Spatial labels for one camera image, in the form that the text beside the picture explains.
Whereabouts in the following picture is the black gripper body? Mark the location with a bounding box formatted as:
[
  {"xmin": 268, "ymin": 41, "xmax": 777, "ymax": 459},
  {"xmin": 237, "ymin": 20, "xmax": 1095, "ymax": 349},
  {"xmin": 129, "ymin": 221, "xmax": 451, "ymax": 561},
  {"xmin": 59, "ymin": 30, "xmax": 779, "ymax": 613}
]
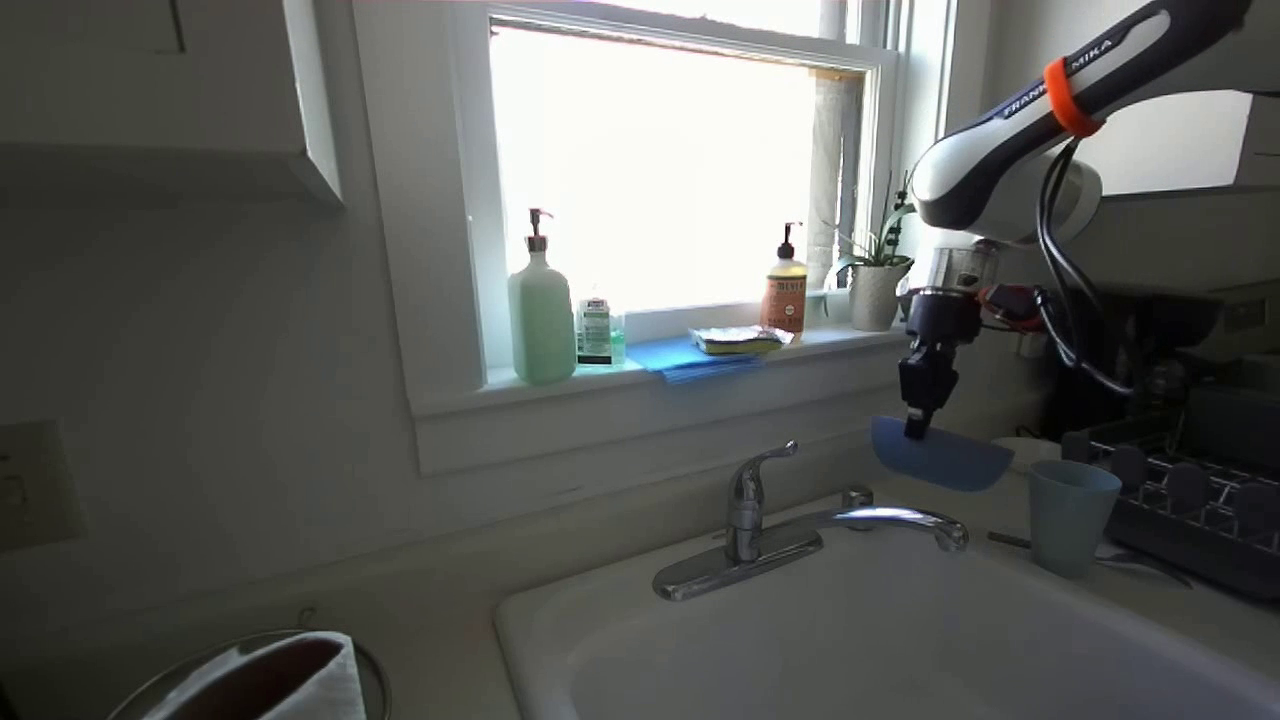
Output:
[{"xmin": 900, "ymin": 284, "xmax": 986, "ymax": 362}]

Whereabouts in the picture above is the blue bowl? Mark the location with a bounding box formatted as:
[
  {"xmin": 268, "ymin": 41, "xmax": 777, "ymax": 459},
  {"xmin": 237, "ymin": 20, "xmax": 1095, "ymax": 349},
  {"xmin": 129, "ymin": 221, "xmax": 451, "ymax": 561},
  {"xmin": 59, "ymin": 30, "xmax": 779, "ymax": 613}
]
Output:
[{"xmin": 868, "ymin": 411, "xmax": 1016, "ymax": 496}]

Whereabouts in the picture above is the tall light blue cup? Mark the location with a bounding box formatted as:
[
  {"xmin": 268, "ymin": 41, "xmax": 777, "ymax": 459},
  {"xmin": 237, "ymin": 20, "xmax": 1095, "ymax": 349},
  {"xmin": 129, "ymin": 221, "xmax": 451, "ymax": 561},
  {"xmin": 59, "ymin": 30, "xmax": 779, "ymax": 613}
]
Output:
[{"xmin": 1027, "ymin": 456, "xmax": 1124, "ymax": 580}]

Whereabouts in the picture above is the white kitchen sink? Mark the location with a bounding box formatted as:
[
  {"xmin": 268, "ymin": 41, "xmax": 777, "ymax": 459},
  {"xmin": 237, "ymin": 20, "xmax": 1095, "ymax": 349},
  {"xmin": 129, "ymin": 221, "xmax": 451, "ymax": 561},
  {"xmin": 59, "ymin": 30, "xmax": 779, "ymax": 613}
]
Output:
[{"xmin": 493, "ymin": 496, "xmax": 1280, "ymax": 720}]

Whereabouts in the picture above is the white plant pot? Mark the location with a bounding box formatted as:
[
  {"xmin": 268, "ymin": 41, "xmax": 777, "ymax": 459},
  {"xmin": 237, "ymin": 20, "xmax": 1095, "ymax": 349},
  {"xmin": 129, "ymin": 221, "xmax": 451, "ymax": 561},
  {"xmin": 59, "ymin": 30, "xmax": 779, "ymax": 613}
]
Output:
[{"xmin": 846, "ymin": 259, "xmax": 910, "ymax": 338}]

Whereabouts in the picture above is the green houseplant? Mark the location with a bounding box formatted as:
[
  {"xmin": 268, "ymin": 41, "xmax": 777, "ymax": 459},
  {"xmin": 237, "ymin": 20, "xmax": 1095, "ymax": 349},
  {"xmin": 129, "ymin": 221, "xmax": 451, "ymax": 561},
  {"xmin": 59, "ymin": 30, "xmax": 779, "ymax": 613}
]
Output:
[{"xmin": 832, "ymin": 185, "xmax": 927, "ymax": 326}]

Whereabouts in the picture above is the amber soap dispenser bottle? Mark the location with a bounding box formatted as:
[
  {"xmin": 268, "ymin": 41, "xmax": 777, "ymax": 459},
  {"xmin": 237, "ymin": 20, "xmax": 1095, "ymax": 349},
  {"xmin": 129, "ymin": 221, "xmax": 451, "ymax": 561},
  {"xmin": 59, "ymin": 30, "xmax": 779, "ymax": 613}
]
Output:
[{"xmin": 758, "ymin": 221, "xmax": 810, "ymax": 338}]

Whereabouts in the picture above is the pale yellow sponge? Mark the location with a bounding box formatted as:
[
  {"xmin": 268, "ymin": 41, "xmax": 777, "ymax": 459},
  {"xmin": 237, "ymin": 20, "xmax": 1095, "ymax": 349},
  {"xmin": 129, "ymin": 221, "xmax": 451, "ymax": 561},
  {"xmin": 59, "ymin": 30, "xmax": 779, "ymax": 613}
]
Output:
[{"xmin": 688, "ymin": 326, "xmax": 795, "ymax": 362}]

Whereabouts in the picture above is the chrome faucet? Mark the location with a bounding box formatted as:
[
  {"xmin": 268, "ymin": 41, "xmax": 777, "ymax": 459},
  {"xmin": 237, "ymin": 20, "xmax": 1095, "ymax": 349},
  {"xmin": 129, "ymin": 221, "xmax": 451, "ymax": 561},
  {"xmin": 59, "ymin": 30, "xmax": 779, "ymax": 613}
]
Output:
[{"xmin": 646, "ymin": 436, "xmax": 970, "ymax": 604}]

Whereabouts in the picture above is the blue cloth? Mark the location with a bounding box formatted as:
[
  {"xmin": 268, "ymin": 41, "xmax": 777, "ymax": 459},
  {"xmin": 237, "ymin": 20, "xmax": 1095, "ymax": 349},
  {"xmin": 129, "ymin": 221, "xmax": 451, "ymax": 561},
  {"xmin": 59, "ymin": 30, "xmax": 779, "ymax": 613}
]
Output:
[{"xmin": 623, "ymin": 332, "xmax": 762, "ymax": 389}]

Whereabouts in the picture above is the black dish rack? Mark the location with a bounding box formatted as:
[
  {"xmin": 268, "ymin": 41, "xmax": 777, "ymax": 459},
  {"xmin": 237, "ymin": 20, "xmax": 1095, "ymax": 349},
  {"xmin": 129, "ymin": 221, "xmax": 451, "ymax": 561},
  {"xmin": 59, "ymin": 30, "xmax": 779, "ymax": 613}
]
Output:
[{"xmin": 1062, "ymin": 396, "xmax": 1280, "ymax": 613}]

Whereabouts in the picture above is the white cabinet beside window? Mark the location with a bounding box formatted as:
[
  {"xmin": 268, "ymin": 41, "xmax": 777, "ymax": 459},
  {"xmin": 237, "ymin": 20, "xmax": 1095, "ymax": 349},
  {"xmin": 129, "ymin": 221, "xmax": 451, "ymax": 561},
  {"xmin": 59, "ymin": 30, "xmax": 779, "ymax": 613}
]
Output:
[{"xmin": 974, "ymin": 0, "xmax": 1256, "ymax": 204}]

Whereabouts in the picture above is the small green jar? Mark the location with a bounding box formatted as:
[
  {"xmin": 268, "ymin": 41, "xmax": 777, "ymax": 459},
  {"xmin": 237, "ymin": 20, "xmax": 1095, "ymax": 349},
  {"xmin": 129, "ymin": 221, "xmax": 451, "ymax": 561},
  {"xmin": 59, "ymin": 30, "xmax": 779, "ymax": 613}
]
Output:
[{"xmin": 572, "ymin": 295, "xmax": 621, "ymax": 370}]

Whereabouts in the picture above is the green soap dispenser bottle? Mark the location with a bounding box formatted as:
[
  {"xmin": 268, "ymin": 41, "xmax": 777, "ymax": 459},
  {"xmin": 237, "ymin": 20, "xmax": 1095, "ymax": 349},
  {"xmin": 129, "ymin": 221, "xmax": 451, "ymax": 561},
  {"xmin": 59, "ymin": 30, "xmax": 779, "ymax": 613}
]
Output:
[{"xmin": 503, "ymin": 204, "xmax": 581, "ymax": 392}]

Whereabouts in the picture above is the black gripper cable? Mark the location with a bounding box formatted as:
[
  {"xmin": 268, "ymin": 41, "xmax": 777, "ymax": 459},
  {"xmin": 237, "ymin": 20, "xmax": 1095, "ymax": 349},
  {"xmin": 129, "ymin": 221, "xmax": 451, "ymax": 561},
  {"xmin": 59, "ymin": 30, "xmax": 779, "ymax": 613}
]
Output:
[{"xmin": 1032, "ymin": 137, "xmax": 1134, "ymax": 405}]

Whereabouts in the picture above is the orange forearm strap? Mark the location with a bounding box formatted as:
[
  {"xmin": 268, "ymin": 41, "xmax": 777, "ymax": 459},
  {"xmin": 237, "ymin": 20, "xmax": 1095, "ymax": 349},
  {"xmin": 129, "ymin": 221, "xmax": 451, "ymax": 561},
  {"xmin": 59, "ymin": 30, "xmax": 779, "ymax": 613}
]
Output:
[{"xmin": 1038, "ymin": 53, "xmax": 1109, "ymax": 142}]

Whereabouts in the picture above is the white window frame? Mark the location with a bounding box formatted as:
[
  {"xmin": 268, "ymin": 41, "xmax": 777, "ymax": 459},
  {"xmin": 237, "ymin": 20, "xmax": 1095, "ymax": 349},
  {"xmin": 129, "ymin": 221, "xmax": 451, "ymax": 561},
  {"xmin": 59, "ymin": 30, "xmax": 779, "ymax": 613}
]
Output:
[{"xmin": 351, "ymin": 0, "xmax": 962, "ymax": 478}]

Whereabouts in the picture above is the white wall cabinet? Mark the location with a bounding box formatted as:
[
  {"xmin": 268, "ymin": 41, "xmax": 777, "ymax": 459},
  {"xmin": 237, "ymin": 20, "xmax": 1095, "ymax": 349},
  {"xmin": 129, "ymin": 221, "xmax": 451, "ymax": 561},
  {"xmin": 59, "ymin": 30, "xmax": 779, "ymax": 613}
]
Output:
[{"xmin": 0, "ymin": 0, "xmax": 346, "ymax": 214}]

